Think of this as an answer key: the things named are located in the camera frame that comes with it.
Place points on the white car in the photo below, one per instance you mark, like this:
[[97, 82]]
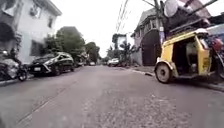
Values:
[[114, 62]]

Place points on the palm trees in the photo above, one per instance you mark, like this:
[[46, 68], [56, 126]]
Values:
[[125, 50]]

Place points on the vehicle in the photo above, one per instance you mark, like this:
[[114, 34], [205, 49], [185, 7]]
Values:
[[92, 63]]

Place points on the grey concrete road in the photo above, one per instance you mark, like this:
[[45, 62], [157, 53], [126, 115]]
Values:
[[110, 96]]

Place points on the building with dark gate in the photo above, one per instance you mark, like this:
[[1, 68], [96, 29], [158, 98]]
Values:
[[146, 36]]

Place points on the row of trees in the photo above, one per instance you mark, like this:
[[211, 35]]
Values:
[[70, 41]]

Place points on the yellow tricycle sidecar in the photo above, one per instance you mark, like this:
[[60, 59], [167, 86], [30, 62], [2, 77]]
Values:
[[166, 53]]

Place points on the dark car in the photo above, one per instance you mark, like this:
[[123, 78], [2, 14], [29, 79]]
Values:
[[53, 63]]

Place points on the utility pole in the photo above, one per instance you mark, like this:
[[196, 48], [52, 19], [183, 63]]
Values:
[[160, 23]]

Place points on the satellite dish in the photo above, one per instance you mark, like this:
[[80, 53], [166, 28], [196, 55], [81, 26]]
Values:
[[170, 7]]

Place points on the white two-storey building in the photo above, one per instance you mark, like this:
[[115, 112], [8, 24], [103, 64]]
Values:
[[30, 30]]

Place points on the motorcycle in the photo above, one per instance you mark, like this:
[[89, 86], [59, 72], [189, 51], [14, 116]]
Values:
[[13, 70]]

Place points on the concrete kerb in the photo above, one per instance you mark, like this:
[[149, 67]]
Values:
[[3, 81]]

